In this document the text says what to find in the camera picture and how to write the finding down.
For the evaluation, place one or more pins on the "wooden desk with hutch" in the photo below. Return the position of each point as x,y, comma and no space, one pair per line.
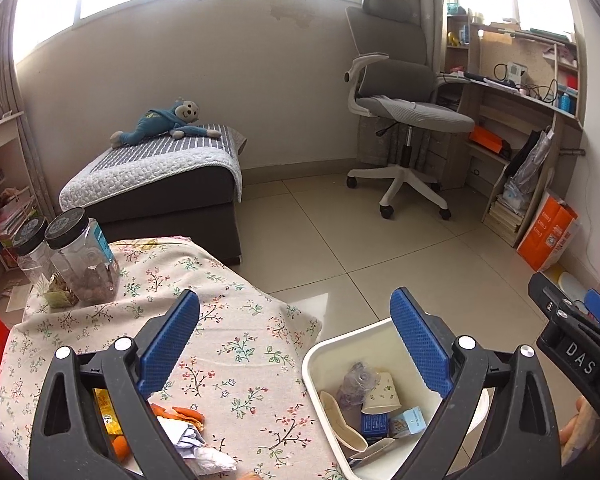
510,105

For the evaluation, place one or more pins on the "white desk device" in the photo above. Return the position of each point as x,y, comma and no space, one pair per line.
516,72

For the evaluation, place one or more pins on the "beige insole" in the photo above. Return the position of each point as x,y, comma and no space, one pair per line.
340,420

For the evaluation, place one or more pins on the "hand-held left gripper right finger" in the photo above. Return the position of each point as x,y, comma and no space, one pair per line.
420,340

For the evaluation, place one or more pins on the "light blue carton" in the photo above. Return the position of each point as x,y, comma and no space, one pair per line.
407,422

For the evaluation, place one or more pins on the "white paper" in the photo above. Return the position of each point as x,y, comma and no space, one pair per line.
180,437

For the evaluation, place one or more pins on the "silver black bag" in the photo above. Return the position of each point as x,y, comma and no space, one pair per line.
530,165

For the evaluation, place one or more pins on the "white paper cup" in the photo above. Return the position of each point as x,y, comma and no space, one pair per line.
382,395

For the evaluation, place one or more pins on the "blue bottle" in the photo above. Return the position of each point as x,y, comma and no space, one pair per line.
566,100

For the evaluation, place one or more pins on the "small dark blue box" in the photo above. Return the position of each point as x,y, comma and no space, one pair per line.
375,425

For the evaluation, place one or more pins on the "white plastic wrapper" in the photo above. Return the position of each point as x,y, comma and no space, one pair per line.
212,460

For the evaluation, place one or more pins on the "person's right hand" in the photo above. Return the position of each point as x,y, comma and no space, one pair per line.
582,430

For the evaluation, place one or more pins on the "white round base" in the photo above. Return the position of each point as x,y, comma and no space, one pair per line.
570,285

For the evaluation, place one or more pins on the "clear jar of brown nuts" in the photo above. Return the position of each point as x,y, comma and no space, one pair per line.
87,265

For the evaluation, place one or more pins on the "dark grey ottoman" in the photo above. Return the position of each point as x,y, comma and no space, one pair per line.
180,220

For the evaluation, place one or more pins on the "stack of papers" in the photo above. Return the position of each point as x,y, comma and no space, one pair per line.
15,215

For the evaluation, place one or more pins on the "white plastic bin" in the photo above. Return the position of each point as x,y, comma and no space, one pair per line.
325,355

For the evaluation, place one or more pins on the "floral tablecloth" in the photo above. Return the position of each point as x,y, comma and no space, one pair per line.
230,310

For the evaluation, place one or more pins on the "clear plastic cup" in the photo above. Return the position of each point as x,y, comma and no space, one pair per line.
355,385

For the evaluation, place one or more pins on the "papers on floor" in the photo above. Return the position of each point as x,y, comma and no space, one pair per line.
17,295

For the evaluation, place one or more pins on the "orange paper bag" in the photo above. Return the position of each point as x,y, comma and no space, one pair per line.
545,235

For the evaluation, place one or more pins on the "clear jar of peanuts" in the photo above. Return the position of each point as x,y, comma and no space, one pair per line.
40,260

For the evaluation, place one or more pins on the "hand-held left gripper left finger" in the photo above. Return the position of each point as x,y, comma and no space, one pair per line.
170,340

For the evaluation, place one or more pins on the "grey office chair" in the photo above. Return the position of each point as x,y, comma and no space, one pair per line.
405,105

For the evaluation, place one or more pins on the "yellow packet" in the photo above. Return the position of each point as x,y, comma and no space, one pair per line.
107,410

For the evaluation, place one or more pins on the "blue plush monkey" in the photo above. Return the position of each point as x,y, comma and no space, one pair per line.
160,120

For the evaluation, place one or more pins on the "orange box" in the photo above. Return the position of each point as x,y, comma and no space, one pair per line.
485,139

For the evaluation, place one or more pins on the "stack of books under desk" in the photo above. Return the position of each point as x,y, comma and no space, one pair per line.
505,215

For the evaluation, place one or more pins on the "small orange peel piece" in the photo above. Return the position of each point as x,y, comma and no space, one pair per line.
121,447

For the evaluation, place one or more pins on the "striped quilted mat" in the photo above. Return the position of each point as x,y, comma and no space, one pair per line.
155,165

